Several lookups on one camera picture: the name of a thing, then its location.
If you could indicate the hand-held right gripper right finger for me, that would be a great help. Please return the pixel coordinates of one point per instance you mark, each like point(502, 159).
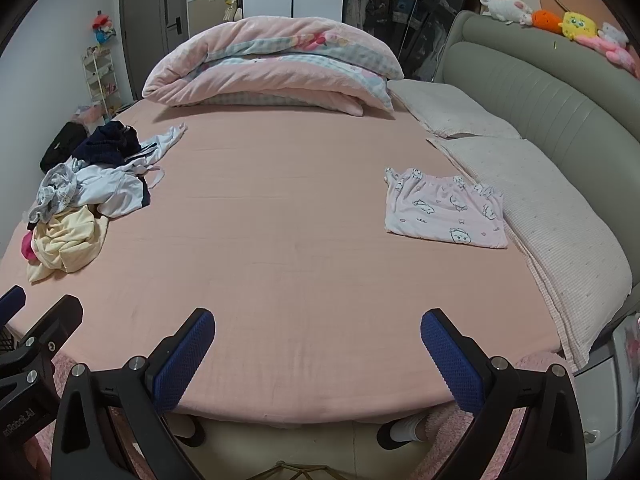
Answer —
point(450, 365)

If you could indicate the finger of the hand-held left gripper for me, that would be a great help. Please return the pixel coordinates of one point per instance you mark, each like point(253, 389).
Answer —
point(55, 320)
point(10, 300)

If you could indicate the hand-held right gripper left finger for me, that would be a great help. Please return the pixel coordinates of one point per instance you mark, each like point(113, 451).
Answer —
point(185, 360)

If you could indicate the light blue printed pants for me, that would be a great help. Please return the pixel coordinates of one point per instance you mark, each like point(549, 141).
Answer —
point(55, 190)

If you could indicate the magenta cloth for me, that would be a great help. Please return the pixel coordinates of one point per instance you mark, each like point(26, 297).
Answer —
point(26, 249)

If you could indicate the pink fluffy rug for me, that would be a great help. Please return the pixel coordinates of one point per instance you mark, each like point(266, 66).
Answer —
point(442, 427)

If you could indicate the pale yellow garment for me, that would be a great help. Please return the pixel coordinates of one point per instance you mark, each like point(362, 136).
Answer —
point(65, 245)

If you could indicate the person's right foot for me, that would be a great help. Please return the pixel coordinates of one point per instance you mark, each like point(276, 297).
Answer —
point(405, 430)

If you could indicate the white garment with navy trim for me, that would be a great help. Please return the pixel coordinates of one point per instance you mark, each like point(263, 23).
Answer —
point(117, 190)

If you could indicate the white nightstand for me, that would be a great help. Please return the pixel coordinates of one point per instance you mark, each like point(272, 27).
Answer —
point(600, 400)

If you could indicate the pink bed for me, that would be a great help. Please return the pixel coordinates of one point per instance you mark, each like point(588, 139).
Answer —
point(275, 235)

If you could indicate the pink printed folded garment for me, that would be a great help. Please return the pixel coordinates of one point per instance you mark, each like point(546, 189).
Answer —
point(440, 210)

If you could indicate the black bag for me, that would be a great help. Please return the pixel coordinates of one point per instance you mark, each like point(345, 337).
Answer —
point(62, 142)

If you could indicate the pale pink pillow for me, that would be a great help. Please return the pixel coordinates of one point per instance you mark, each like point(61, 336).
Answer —
point(550, 225)
point(445, 105)

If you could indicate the white storage rack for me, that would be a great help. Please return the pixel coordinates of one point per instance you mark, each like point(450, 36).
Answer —
point(100, 80)

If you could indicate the red and blue plush toy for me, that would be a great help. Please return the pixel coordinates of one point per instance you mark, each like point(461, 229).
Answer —
point(102, 30)

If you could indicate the grey-green padded headboard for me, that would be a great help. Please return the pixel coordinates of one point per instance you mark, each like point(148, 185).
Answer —
point(550, 95)

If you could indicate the grey door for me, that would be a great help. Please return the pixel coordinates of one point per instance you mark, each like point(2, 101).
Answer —
point(150, 10)

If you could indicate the pink folded duvet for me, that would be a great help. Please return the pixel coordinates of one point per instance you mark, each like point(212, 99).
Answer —
point(260, 40)

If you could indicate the beige cabinet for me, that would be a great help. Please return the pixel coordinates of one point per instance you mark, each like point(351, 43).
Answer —
point(210, 15)

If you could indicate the orange carrot plush toy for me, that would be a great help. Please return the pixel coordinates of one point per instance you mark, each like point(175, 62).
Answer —
point(546, 20)

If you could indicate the white bunny plush toy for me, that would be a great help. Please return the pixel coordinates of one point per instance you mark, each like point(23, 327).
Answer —
point(505, 7)

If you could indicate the dark glass wardrobe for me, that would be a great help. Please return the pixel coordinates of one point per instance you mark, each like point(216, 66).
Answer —
point(380, 10)

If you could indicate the yellow plush toy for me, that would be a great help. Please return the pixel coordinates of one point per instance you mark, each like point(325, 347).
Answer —
point(579, 24)

